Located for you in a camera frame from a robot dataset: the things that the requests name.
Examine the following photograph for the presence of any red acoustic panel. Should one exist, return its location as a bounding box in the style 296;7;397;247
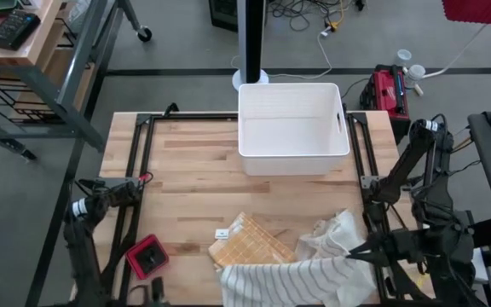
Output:
441;0;491;27

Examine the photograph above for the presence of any red square box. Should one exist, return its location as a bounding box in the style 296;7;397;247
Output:
124;233;170;281

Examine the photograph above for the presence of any black floor box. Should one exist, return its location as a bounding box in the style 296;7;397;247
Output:
208;0;240;33

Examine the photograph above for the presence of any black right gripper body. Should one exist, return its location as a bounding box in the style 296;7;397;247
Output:
377;232;425;268

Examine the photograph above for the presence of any black floor cable tangle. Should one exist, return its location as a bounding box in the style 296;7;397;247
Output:
269;0;357;32

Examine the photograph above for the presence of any red tool bag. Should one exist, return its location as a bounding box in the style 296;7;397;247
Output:
359;63;412;144

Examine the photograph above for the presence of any white floor cable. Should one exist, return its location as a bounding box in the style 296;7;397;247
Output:
419;23;488;80
230;25;334;81

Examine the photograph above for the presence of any yellow floor cable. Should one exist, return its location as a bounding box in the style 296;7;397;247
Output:
324;0;347;32

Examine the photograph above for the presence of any white perforated plastic basket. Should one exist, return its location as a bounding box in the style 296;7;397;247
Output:
237;82;351;177

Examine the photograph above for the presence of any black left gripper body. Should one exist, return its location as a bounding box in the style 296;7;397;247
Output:
128;298;168;307

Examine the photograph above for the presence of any yellow checked towel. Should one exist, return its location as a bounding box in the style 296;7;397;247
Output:
208;211;297;269

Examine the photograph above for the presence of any wooden side table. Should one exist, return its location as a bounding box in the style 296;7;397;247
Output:
0;0;153;163

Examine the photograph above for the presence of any white pole with round base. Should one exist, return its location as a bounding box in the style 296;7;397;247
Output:
231;0;270;93

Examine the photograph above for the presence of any white paper sheet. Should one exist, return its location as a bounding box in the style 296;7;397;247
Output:
473;246;489;282

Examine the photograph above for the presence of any plain white towel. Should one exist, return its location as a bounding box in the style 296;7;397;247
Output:
295;208;378;306

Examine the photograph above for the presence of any black wire rack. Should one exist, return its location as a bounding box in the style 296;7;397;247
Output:
0;75;66;125

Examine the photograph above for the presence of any black keypad device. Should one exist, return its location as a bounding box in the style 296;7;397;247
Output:
0;9;42;51

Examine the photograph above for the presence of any black metal table frame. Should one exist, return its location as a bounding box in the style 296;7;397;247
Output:
36;111;436;307

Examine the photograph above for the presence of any white towel with pink stripes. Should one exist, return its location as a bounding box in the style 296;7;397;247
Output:
218;254;377;307

